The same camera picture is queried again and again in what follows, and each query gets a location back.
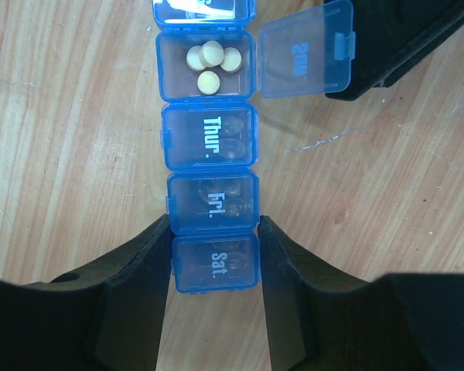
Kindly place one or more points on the blue weekly pill organizer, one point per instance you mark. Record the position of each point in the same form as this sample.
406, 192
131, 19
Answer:
210, 142

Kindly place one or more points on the yellow pills in organizer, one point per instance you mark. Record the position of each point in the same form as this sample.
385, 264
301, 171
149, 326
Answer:
210, 55

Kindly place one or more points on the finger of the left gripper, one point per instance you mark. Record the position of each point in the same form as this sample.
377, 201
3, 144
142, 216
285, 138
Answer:
394, 36

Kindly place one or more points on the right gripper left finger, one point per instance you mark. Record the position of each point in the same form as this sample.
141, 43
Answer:
105, 315

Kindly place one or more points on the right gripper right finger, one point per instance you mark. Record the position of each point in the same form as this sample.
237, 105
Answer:
319, 317

